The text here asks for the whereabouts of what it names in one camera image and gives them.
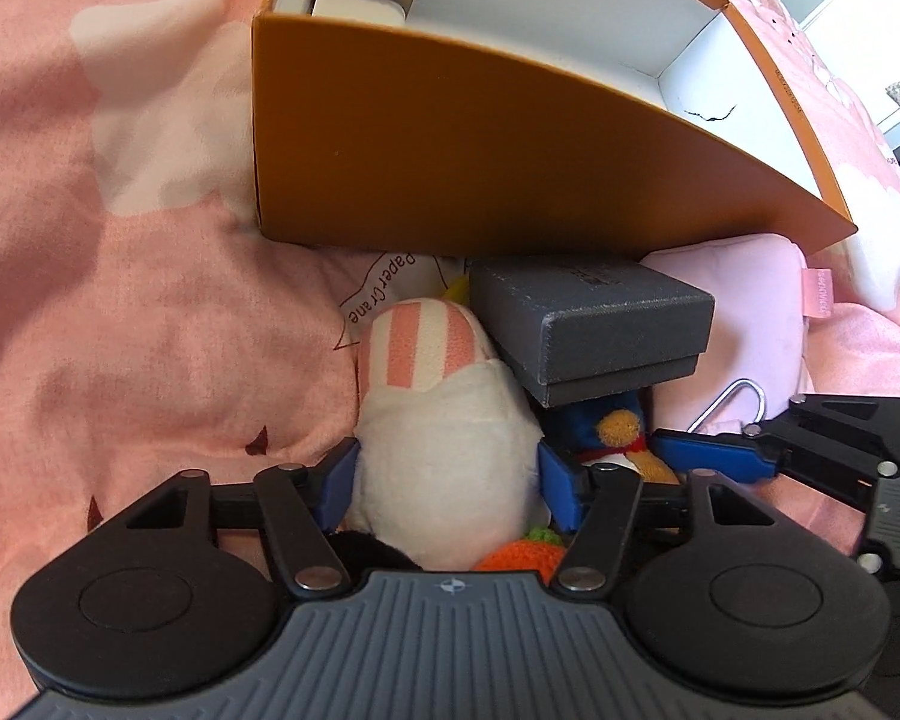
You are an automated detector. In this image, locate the orange crochet carrot ball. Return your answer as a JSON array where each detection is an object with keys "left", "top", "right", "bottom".
[{"left": 475, "top": 527, "right": 567, "bottom": 585}]

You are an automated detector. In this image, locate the penguin and dog plush keychain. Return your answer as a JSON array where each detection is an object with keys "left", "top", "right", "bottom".
[{"left": 548, "top": 392, "right": 679, "bottom": 484}]

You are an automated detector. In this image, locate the white pink striped plush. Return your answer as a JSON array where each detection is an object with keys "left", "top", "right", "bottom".
[{"left": 346, "top": 298, "right": 546, "bottom": 571}]

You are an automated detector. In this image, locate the dark grey gift box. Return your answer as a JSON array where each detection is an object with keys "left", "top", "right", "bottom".
[{"left": 470, "top": 259, "right": 715, "bottom": 408}]

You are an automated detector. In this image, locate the pink quilted wallet pouch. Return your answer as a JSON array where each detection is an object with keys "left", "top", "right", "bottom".
[{"left": 644, "top": 234, "right": 834, "bottom": 434}]

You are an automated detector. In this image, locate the long white silver box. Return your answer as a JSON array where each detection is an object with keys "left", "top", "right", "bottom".
[{"left": 310, "top": 0, "right": 406, "bottom": 28}]

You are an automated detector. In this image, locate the yellow tape measure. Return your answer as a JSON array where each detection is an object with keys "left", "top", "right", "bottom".
[{"left": 442, "top": 273, "right": 470, "bottom": 305}]

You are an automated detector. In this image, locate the white bedroom door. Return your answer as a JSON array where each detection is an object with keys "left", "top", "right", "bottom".
[{"left": 802, "top": 0, "right": 900, "bottom": 130}]

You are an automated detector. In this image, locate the pink patterned bed duvet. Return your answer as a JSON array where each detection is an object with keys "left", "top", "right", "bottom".
[{"left": 0, "top": 0, "right": 900, "bottom": 720}]

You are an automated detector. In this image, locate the orange cardboard storage box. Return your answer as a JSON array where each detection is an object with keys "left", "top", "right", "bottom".
[{"left": 251, "top": 0, "right": 855, "bottom": 257}]

